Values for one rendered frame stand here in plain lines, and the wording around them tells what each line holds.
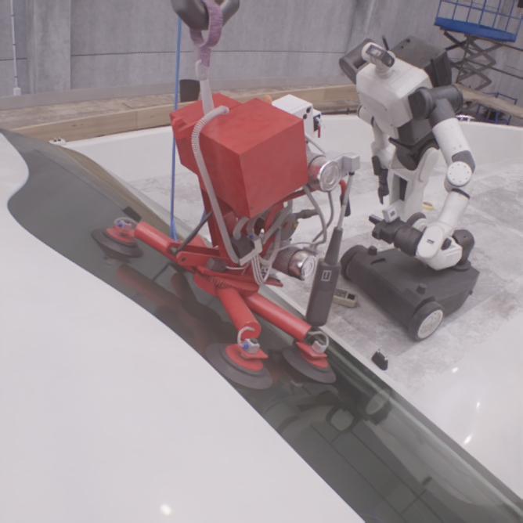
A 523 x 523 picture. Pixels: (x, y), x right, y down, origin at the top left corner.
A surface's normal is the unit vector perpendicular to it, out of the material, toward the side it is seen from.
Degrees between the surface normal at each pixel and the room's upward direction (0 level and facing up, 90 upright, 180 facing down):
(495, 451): 34
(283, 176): 90
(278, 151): 90
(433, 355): 0
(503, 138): 90
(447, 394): 8
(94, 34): 90
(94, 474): 21
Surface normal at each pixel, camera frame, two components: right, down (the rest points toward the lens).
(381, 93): -0.85, 0.09
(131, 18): 0.65, 0.49
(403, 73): -0.43, -0.51
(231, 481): 0.42, -0.85
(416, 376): 0.14, -0.83
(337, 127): 0.42, 0.55
